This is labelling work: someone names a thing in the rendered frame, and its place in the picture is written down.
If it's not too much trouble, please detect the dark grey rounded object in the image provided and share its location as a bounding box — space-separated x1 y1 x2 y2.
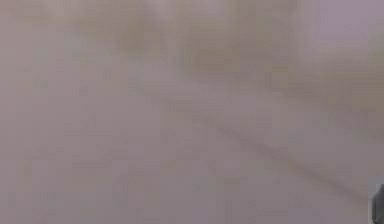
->
371 183 384 224

